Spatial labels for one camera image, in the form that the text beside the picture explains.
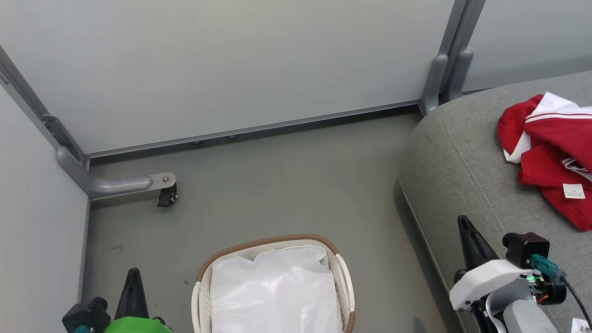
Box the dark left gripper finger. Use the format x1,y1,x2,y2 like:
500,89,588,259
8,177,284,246
114,267,150,320

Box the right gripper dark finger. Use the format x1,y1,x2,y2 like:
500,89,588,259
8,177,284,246
456,215,501,284

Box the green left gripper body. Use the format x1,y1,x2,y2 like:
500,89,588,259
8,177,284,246
103,316,173,333

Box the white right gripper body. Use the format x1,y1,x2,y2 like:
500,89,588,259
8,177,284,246
448,259,538,311

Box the red and white clothing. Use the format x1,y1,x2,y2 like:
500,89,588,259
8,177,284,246
497,92,592,232

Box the white basket with brown rim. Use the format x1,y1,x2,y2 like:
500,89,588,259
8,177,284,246
191,234,356,333

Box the white plastic basket liner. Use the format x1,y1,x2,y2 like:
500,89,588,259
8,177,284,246
210,245,343,333

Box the black right gripper motor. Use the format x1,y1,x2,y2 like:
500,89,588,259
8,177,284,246
527,273,567,306

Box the grey fabric sofa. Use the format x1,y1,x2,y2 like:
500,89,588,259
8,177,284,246
399,70,592,333

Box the black caster wheel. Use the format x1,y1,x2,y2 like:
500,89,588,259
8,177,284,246
157,183,179,208

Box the grey metal partition foot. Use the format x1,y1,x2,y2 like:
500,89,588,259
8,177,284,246
56,147,177,201
446,48,475,104
419,54,450,116

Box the teal right cable connector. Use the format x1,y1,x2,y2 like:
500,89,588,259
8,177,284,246
529,254,567,281

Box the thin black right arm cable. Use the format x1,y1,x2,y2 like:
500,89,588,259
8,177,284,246
561,277,592,330

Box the grey partition bottom rail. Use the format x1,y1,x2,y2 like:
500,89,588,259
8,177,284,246
85,99,422,160

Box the grey metal partition post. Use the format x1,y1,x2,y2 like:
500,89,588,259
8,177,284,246
438,0,487,105

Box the grey partition side frame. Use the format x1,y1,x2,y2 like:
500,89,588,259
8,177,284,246
0,45,92,306

